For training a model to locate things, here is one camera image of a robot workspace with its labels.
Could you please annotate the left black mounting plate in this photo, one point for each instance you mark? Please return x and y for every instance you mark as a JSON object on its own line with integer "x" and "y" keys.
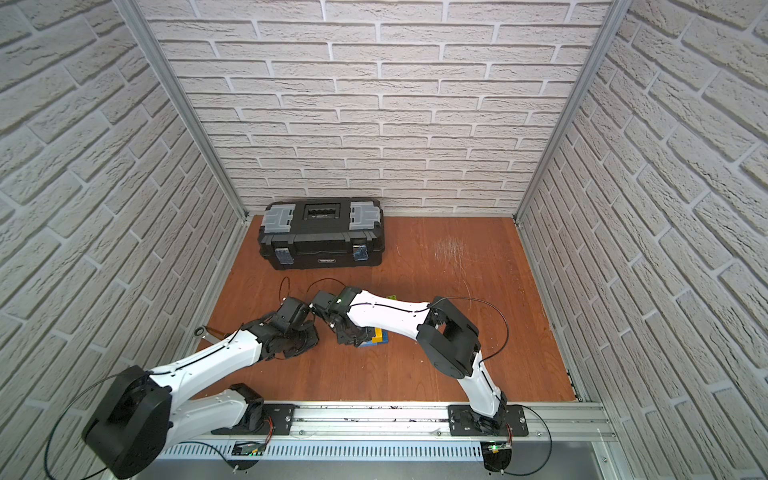
{"x": 282, "y": 419}

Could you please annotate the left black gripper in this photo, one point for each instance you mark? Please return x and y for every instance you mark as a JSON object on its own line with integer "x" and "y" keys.
{"x": 294, "y": 342}

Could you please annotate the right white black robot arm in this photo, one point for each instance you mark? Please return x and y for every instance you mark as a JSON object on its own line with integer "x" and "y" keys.
{"x": 448, "y": 338}

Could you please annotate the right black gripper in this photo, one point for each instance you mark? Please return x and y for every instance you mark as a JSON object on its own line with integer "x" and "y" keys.
{"x": 366, "y": 336}

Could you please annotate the white slotted cable duct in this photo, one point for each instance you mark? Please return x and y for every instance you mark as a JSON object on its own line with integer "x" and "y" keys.
{"x": 325, "y": 450}

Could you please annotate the black mounting plate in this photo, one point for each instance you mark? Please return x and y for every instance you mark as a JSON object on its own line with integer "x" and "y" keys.
{"x": 282, "y": 419}
{"x": 463, "y": 421}

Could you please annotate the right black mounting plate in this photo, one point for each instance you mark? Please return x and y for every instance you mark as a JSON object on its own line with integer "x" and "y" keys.
{"x": 463, "y": 421}

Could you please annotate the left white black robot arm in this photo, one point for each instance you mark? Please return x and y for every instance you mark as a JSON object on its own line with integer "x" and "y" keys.
{"x": 145, "y": 412}

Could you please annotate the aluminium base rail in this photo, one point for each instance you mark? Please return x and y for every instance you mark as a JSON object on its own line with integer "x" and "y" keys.
{"x": 427, "y": 421}

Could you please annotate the long blue lego brick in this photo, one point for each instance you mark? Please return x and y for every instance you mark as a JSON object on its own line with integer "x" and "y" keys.
{"x": 369, "y": 343}

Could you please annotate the black plastic toolbox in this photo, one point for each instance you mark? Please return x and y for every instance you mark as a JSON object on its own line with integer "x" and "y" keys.
{"x": 323, "y": 233}

